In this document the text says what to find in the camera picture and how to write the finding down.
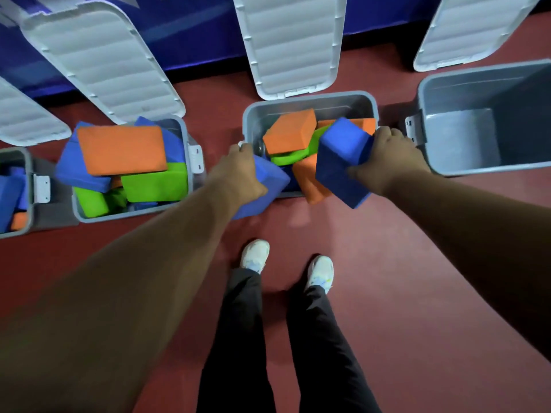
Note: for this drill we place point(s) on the blue foam block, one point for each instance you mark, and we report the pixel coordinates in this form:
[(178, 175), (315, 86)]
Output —
[(71, 169), (340, 163), (174, 144), (275, 180), (9, 193)]

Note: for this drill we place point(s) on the grey plastic storage bin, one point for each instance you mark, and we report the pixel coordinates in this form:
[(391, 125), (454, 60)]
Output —
[(344, 105), (465, 137), (183, 206), (51, 210)]

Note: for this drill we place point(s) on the person's white shoe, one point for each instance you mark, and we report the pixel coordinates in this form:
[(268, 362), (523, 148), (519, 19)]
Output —
[(255, 255), (320, 273)]

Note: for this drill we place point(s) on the grey ribbed bin lid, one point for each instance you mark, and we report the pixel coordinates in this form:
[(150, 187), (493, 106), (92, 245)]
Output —
[(292, 42), (469, 30), (103, 60), (26, 120)]

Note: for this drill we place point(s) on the green foam block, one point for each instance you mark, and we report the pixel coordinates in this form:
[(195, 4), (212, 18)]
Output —
[(90, 202), (157, 182), (288, 159)]

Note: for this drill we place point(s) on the blue banner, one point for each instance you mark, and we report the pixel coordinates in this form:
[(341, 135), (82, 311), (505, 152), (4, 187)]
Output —
[(202, 34)]

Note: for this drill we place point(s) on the person's left hand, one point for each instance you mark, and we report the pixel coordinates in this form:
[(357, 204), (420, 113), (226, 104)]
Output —
[(234, 176)]

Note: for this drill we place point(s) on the person's left forearm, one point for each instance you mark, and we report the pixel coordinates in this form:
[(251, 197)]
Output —
[(120, 296)]

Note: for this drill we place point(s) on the person's right thumb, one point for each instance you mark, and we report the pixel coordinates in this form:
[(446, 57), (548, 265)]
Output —
[(360, 172)]

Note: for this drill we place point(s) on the person's black trousers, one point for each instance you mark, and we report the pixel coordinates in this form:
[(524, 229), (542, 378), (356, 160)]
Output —
[(241, 348)]

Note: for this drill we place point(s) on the person's right white shoe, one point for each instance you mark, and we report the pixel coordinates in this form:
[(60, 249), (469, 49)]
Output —
[(320, 273)]

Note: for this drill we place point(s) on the person's left thumb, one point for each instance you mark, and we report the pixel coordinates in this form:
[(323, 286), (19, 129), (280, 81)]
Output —
[(259, 192)]

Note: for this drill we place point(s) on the person's right hand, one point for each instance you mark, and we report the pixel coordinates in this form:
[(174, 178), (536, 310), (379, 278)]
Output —
[(394, 161)]

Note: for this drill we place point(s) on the white bin latch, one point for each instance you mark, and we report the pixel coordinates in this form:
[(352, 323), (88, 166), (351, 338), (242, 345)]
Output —
[(41, 189), (415, 128), (195, 159)]

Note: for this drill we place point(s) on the person's left white shoe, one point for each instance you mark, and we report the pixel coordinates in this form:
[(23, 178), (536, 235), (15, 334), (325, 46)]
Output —
[(255, 255)]

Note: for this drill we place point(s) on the person's right forearm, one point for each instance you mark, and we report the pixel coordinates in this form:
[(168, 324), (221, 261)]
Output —
[(482, 236)]

